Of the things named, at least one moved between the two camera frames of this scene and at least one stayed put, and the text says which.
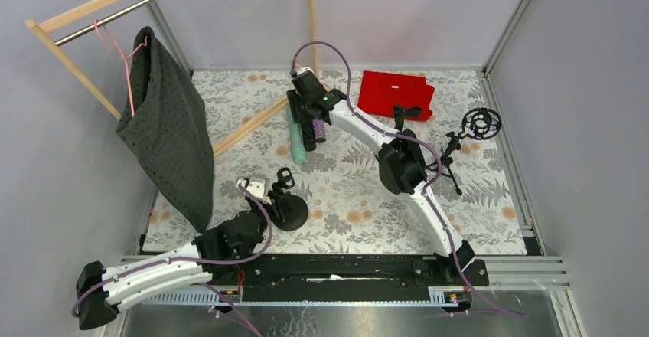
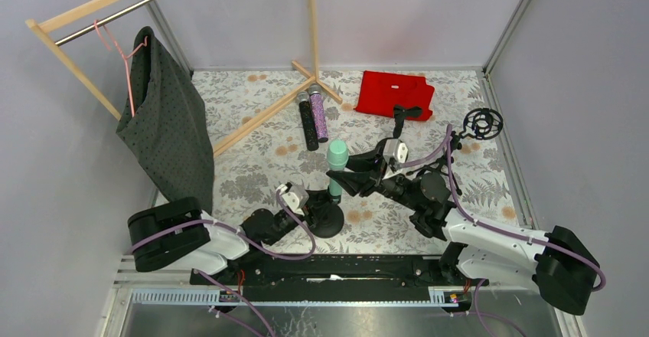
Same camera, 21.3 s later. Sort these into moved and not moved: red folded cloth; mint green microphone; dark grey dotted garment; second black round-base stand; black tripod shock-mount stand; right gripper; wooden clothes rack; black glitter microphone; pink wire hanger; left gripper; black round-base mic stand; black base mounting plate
Moved: left gripper; black round-base mic stand; mint green microphone; right gripper
Not moved: pink wire hanger; black tripod shock-mount stand; black base mounting plate; black glitter microphone; second black round-base stand; wooden clothes rack; dark grey dotted garment; red folded cloth
